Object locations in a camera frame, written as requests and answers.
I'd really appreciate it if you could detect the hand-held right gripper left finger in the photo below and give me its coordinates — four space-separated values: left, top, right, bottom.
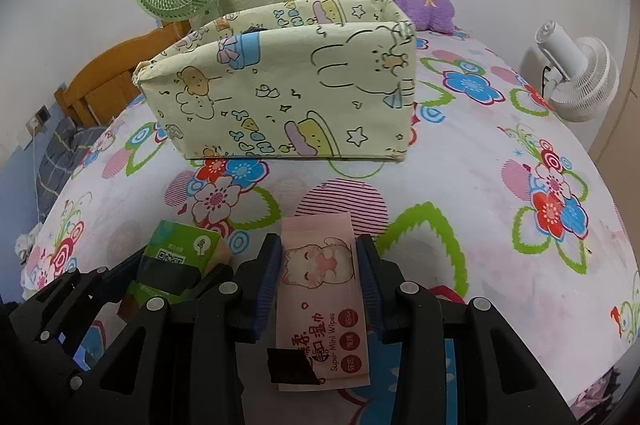
65 234 284 425

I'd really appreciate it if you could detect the blue plaid pillow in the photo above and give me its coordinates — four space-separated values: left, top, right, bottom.
37 117 111 200

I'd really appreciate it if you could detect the beige wardrobe door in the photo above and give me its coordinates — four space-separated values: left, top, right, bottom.
587 30 636 163

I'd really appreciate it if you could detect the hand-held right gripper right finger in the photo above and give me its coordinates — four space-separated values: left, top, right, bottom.
355 234 566 425

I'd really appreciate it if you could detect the yellow cartoon fabric storage box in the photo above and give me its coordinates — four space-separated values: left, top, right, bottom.
132 0 417 166

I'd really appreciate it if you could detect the floral printed bed sheet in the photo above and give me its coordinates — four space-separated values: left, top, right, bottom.
22 25 633 425

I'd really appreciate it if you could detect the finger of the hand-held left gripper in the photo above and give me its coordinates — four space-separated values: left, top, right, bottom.
70 250 148 308
187 264 238 301

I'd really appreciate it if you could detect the wall socket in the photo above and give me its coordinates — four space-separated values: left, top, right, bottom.
25 105 52 133

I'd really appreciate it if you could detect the pink patterned cloth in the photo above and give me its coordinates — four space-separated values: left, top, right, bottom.
570 365 621 421

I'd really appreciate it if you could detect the white clip fan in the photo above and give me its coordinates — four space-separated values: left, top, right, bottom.
517 20 621 123

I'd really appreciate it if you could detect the green tissue pack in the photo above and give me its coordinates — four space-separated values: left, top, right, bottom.
120 219 232 321

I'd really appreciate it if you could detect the white crumpled cloth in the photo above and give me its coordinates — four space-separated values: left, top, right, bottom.
14 232 41 266

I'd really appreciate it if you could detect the wooden bed headboard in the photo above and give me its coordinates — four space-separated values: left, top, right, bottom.
54 21 193 128

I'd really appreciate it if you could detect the pink wet wipes pack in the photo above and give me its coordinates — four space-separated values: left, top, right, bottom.
276 212 371 393

